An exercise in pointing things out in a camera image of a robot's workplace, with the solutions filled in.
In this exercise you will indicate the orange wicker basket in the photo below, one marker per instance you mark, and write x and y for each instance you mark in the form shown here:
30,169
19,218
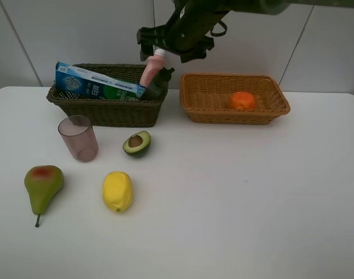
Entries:
206,98

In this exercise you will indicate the orange tangerine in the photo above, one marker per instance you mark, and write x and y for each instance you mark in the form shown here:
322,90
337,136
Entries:
242,100

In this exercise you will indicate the blue green toothpaste box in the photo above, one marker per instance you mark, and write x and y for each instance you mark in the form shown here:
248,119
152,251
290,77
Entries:
94,85

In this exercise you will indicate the black square pump bottle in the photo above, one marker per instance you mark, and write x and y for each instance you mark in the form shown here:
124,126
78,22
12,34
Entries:
158,85

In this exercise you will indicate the yellow lemon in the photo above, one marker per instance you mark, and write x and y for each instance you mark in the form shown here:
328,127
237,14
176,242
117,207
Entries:
117,191

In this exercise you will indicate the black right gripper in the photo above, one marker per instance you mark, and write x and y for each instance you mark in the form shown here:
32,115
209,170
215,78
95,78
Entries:
184,34

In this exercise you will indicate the halved avocado with pit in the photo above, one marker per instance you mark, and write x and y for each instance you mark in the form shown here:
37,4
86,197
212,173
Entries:
138,144

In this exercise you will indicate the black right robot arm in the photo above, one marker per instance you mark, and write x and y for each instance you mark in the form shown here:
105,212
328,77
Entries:
266,7

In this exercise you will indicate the dark brown wicker basket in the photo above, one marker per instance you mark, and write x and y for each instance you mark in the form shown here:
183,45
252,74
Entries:
110,113

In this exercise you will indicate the green red pear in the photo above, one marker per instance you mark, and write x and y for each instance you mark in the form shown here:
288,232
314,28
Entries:
42,184

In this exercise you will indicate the pink bottle white cap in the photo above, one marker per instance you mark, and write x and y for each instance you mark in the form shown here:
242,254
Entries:
154,64

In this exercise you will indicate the translucent purple plastic cup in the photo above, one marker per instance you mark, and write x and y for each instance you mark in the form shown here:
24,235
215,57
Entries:
79,137

